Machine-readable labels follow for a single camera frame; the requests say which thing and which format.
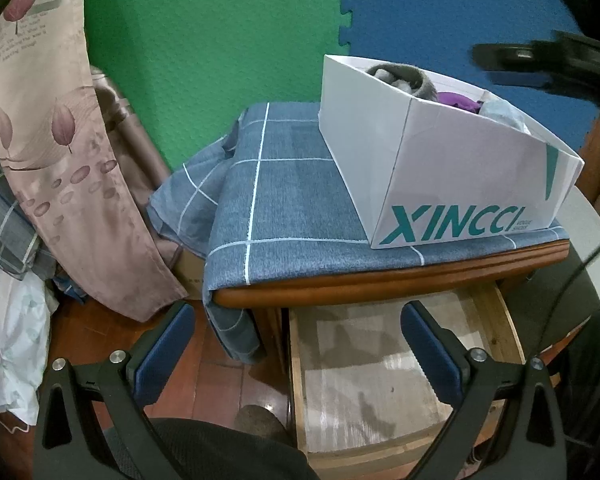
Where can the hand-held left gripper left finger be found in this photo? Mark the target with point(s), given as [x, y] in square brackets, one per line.
[162, 355]

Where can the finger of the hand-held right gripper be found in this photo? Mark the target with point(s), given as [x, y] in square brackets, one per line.
[515, 55]

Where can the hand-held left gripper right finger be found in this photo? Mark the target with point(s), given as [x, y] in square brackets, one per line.
[432, 355]

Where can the light grey underwear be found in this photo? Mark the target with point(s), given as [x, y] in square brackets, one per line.
[502, 112]

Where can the purple underwear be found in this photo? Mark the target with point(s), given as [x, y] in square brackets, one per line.
[457, 101]

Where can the wooden drawer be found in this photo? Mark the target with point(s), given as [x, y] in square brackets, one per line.
[360, 385]

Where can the dark grey underwear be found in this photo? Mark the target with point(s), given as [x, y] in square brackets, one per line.
[420, 82]

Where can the white cardboard box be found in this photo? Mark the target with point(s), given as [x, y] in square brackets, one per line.
[380, 160]

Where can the brown cardboard box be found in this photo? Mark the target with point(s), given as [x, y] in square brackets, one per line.
[190, 275]

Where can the wooden nightstand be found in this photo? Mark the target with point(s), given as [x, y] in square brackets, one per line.
[380, 280]

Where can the blue foam mat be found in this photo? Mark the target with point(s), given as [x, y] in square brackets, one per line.
[430, 10]

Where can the blue printed packet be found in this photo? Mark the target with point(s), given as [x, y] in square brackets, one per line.
[70, 287]

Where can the brown rounded object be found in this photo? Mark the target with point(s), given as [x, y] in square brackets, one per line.
[262, 417]

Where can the white panel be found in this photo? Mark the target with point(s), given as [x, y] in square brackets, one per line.
[580, 220]

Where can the white leaf-print bedding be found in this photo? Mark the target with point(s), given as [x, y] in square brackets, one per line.
[10, 340]

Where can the blue checked cloth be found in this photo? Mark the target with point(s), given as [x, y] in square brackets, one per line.
[290, 200]

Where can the grey plaid blanket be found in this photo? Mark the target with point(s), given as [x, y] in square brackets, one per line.
[5, 230]

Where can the beige leaf-print curtain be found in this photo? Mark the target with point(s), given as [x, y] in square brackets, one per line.
[55, 160]

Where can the brown plain curtain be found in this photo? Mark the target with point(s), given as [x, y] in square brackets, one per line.
[130, 130]

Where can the green foam mat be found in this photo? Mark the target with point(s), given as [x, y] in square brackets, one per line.
[205, 50]

